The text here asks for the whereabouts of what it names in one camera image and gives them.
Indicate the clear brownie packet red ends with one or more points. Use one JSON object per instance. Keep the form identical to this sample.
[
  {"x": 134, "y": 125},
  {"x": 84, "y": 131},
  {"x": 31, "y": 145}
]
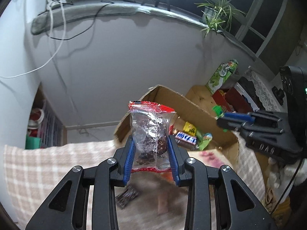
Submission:
[{"x": 148, "y": 134}]

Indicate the green box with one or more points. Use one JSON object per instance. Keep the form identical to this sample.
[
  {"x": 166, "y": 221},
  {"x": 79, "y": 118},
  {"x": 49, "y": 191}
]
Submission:
[{"x": 33, "y": 142}]

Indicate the green jelly cup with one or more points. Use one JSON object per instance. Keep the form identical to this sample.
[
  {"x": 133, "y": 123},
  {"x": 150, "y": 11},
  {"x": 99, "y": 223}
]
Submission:
[{"x": 205, "y": 140}]

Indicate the large brown chocolate bar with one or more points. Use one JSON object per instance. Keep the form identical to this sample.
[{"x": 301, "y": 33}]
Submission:
[{"x": 186, "y": 139}]

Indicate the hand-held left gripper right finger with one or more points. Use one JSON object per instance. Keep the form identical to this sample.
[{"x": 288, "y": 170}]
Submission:
[{"x": 173, "y": 158}]

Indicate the pink plaid tablecloth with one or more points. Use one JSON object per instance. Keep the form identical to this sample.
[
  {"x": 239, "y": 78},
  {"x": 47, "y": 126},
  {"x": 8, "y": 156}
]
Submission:
[{"x": 48, "y": 167}]

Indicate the black appliance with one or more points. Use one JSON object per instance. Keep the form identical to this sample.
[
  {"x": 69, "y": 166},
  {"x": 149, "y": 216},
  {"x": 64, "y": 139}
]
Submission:
[{"x": 247, "y": 85}]

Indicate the green juice carton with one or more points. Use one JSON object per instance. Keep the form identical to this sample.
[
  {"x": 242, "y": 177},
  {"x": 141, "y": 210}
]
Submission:
[{"x": 219, "y": 76}]

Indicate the white lace cloth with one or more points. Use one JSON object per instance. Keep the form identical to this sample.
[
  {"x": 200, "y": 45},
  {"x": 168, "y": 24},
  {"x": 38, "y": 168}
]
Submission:
[{"x": 263, "y": 88}]

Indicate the potted spider plant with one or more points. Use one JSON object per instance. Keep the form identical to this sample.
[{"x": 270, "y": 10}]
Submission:
[{"x": 215, "y": 12}]

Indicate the red white jar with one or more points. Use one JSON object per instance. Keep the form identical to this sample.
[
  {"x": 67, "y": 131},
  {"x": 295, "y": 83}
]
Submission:
[{"x": 36, "y": 119}]

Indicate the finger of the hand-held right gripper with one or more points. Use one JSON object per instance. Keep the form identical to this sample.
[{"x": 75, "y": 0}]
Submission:
[
  {"x": 237, "y": 117},
  {"x": 229, "y": 124}
]

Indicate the grey window sill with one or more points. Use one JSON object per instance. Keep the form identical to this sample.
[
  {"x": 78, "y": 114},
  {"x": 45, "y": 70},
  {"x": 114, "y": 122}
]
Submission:
[{"x": 96, "y": 9}]

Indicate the green plastic item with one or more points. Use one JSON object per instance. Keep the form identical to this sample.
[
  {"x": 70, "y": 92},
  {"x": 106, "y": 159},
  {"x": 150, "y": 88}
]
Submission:
[{"x": 218, "y": 110}]

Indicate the red box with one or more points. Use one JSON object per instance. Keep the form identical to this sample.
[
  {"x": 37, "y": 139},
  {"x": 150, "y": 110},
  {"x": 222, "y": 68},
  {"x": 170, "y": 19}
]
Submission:
[{"x": 237, "y": 99}]

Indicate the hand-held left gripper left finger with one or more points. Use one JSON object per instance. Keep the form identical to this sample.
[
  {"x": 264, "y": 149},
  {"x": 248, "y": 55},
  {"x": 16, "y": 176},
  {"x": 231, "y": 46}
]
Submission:
[{"x": 129, "y": 158}]

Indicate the beige patterned cloth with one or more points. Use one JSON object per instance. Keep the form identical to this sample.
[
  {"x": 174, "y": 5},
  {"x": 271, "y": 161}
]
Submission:
[{"x": 271, "y": 197}]

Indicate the white window frame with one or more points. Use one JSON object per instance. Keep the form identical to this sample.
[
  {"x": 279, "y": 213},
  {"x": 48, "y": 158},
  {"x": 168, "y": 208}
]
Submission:
[{"x": 273, "y": 24}]

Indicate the black snack packet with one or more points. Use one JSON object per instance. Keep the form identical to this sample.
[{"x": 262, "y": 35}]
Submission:
[{"x": 126, "y": 196}]

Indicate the cardboard box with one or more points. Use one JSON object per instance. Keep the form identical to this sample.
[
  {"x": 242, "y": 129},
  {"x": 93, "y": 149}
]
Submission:
[{"x": 191, "y": 110}]

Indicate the yellow snack packet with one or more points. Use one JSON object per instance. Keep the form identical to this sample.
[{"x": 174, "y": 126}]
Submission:
[{"x": 189, "y": 127}]

